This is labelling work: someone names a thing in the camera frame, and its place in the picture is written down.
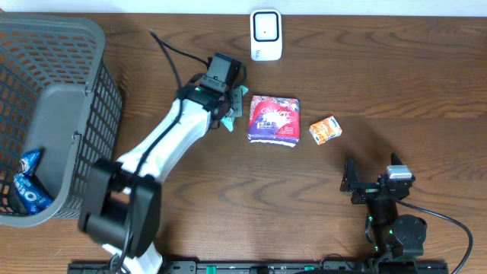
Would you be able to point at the red purple snack pack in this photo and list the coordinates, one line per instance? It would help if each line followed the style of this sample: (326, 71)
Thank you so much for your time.
(274, 120)

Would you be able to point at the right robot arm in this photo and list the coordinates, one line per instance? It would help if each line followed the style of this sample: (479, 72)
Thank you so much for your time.
(397, 239)

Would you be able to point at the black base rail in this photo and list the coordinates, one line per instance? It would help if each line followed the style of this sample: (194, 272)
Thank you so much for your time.
(329, 266)

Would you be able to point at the blue Oreo cookie pack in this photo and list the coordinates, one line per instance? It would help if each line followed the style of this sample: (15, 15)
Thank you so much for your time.
(31, 193)

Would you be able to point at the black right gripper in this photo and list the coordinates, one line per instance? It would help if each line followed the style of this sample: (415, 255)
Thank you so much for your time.
(351, 183)

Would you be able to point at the orange small snack box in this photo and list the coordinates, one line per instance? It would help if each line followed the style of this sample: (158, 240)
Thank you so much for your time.
(325, 130)

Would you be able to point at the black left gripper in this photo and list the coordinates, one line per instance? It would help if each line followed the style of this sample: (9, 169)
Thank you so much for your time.
(236, 103)

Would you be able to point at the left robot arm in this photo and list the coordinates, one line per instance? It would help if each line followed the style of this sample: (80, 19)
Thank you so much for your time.
(122, 203)

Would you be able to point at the grey plastic shopping basket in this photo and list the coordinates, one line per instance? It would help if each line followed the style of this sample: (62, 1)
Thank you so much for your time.
(57, 96)

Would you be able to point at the teal snack packet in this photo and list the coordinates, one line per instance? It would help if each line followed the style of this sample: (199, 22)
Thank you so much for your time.
(228, 121)

